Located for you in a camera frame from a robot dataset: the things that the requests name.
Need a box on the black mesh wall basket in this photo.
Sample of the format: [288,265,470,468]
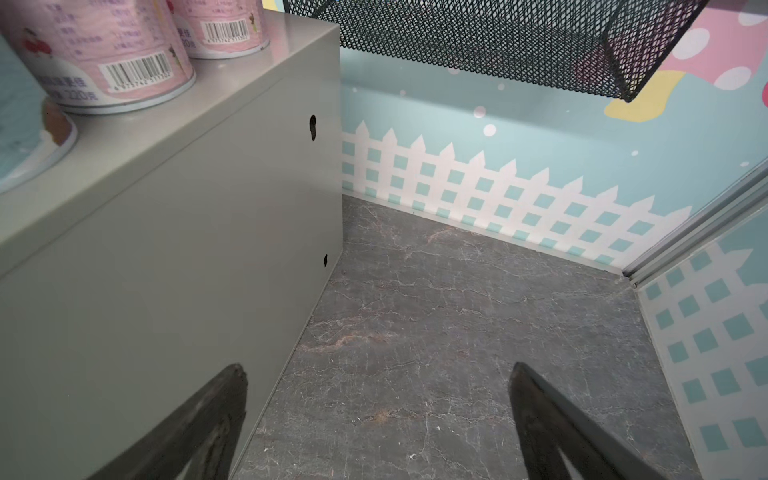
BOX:
[283,0,707,103]

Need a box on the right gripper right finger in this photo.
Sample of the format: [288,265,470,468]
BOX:
[508,362,663,479]

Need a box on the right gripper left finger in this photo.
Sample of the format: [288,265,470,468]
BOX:
[91,363,248,479]

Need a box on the pink white label can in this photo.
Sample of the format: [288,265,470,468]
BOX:
[1,1,196,115]

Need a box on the grey metal cabinet counter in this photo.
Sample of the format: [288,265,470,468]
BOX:
[1,11,343,479]

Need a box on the white lid can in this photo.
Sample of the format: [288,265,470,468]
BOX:
[0,40,78,193]

